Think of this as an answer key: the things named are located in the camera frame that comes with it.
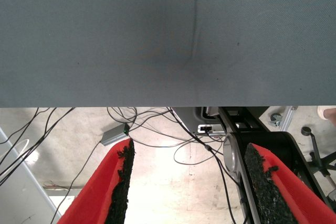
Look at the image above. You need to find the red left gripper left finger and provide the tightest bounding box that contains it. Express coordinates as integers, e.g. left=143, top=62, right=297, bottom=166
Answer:
left=57, top=138, right=136, bottom=224

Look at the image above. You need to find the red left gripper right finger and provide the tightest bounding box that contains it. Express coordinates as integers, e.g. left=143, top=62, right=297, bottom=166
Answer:
left=244, top=142, right=336, bottom=224

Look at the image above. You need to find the black office chair base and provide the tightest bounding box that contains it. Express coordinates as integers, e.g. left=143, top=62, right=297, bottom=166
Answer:
left=301, top=126, right=336, bottom=176

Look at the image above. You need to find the grey box with green light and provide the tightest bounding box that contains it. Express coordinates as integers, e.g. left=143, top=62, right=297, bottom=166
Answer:
left=101, top=123, right=131, bottom=146

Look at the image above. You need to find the grey metal panel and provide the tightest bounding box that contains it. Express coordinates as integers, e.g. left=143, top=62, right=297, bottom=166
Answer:
left=0, top=126, right=62, bottom=224

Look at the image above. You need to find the white electronic box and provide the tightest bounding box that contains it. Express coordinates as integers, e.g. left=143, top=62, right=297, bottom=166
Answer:
left=197, top=124, right=226, bottom=134

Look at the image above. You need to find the dark grey table cloth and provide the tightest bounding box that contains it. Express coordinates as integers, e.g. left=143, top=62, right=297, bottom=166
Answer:
left=0, top=0, right=336, bottom=109

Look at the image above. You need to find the thin grey floor cable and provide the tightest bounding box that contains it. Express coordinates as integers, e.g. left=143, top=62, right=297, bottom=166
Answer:
left=49, top=140, right=103, bottom=224

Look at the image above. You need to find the black cable with ferrite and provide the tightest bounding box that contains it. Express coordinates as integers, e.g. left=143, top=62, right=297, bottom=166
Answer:
left=166, top=107, right=238, bottom=224

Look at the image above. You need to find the thin black floor cable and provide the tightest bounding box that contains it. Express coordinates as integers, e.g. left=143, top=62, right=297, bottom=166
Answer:
left=173, top=140, right=224, bottom=166
left=0, top=107, right=76, bottom=186
left=0, top=107, right=40, bottom=145

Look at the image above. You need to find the thin white floor cable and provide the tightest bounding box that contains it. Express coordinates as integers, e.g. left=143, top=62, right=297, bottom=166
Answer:
left=0, top=138, right=29, bottom=163

